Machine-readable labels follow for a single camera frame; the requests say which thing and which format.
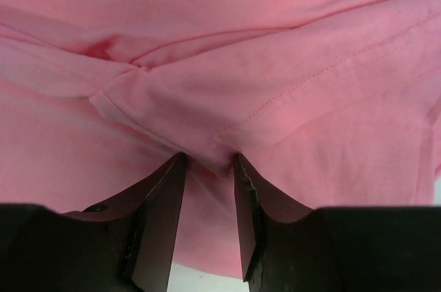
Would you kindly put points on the pink t-shirt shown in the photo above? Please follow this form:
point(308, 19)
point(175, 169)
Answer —
point(336, 102)

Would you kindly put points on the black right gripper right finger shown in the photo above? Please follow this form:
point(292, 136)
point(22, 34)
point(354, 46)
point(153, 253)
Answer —
point(284, 245)

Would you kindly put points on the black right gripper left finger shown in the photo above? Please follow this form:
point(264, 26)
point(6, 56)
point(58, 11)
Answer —
point(152, 206)

